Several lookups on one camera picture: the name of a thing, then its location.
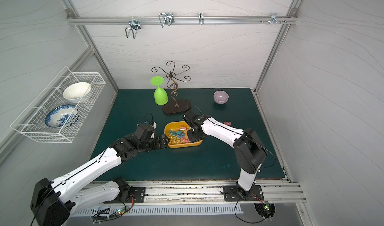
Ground lilac small bowl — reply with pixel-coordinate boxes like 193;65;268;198
213;91;229;105

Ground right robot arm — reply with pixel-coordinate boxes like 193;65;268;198
183;110;269;194

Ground yellow plastic storage box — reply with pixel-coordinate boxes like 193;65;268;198
164;121;203;149

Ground aluminium front rail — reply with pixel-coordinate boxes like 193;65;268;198
127;180;307;206

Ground aluminium rail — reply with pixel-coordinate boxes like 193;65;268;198
68;15;299;26
127;180;307;206

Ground white wire wall basket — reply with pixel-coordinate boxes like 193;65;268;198
10;67;106;143

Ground aluminium top rail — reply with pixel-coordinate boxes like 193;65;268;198
68;15;299;26

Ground round black controller board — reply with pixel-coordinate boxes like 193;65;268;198
255;201;276;219

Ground metal double hook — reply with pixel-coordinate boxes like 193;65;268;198
125;19;141;39

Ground blue patterned ceramic bowl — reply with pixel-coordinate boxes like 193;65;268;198
45;105;78;128

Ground bronze wire cup stand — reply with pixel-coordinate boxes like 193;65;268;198
151;61;191;115

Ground green plastic goblet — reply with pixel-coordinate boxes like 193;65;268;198
151;76;169;106

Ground metal corner hook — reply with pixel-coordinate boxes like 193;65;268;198
260;13;286;25

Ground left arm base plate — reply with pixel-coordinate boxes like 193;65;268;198
103;187;146;204

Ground white ceramic bowl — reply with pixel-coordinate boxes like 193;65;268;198
63;82;92;104

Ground small metal hook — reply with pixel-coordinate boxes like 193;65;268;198
198;13;204;25

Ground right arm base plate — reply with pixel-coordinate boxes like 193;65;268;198
219;185;265;202

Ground metal loop hook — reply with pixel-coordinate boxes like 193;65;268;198
158;13;175;28

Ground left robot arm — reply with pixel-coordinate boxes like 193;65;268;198
31;123;170;226

